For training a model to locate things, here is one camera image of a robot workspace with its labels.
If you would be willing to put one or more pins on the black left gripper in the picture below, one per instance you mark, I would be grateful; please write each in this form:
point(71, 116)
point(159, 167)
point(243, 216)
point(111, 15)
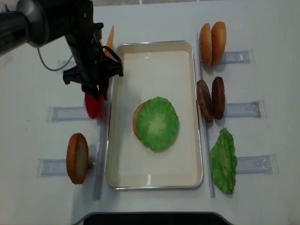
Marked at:
point(93, 68)

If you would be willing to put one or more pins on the black robot base front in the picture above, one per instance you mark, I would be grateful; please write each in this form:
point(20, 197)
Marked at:
point(153, 218)

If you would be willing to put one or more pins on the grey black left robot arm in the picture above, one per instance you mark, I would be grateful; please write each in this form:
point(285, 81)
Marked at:
point(39, 22)

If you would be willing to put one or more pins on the green lettuce on tray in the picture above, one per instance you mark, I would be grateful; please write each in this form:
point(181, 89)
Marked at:
point(157, 124)

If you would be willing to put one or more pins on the inner brown meat patty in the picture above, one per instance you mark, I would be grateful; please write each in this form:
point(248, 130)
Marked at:
point(204, 100)

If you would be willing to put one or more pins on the brown meat patty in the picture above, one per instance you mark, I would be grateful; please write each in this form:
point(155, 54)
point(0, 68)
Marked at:
point(204, 100)
point(218, 98)

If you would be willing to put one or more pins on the outer brown meat patty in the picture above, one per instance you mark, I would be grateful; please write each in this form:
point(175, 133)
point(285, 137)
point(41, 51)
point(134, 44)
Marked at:
point(218, 98)

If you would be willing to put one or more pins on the green lettuce in right rack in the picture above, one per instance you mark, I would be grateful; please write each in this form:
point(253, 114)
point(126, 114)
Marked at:
point(224, 162)

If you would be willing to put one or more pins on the bun base on tray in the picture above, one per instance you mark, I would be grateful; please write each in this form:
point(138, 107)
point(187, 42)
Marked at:
point(135, 118)

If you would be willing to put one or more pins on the bun slice in left rack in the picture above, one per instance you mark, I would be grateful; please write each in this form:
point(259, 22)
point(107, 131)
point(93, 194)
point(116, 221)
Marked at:
point(77, 158)

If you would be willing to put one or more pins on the metal baking tray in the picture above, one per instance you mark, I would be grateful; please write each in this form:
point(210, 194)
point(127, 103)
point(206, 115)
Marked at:
point(159, 69)

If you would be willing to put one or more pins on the inner top bun half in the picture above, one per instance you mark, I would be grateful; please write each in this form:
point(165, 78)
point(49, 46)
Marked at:
point(206, 45)

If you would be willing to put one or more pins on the bun half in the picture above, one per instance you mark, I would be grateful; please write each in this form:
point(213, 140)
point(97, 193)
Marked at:
point(218, 33)
point(206, 45)

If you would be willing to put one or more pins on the outer top bun half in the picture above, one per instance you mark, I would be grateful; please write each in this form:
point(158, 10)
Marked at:
point(218, 33)

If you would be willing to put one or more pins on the clear pusher rail, tomato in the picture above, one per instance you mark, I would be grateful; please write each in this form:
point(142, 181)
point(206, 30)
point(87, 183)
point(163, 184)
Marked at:
point(55, 114)

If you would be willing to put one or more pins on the clear pusher rail, bun slice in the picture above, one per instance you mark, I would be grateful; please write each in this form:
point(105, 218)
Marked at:
point(51, 167)

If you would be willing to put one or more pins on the clear pusher rail, buns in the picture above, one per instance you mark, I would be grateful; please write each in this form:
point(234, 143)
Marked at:
point(239, 57)

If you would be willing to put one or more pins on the clear pusher rail, patties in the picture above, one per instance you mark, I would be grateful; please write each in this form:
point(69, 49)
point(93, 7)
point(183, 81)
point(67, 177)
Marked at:
point(255, 109)

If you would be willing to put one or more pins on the clear pusher rail, lettuce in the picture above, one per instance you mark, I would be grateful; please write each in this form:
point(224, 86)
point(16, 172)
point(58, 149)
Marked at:
point(264, 164)

